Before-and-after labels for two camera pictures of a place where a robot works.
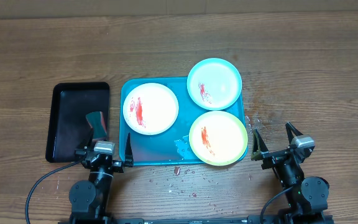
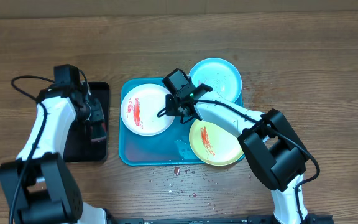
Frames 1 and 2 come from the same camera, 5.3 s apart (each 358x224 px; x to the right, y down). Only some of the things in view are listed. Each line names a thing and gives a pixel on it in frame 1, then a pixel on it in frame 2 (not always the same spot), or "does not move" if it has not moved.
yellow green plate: [218, 138] does not move
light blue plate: [214, 84] does not move
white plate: [151, 109] does not move
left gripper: [85, 145] -> [99, 114]
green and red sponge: [97, 121] does not move
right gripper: [281, 156] -> [173, 107]
